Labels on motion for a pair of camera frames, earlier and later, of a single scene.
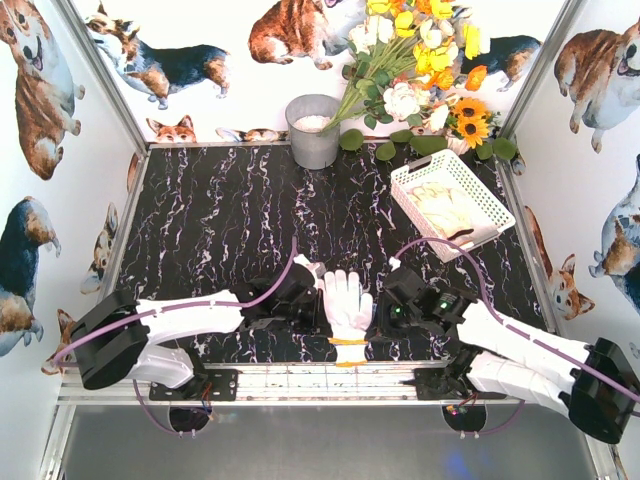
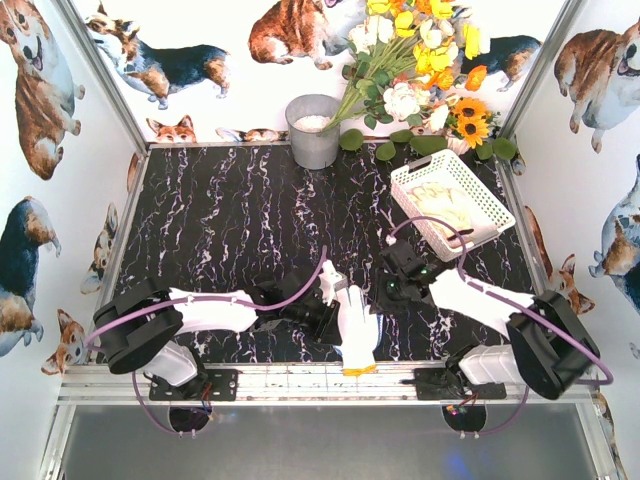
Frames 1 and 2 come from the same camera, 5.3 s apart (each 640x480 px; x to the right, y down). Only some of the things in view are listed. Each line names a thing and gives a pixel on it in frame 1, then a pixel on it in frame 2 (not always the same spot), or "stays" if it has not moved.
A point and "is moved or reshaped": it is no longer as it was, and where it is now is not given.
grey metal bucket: x=306 y=116 stays
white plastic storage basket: x=446 y=200 stays
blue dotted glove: x=350 y=351 is moved or reshaped
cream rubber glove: x=449 y=210 stays
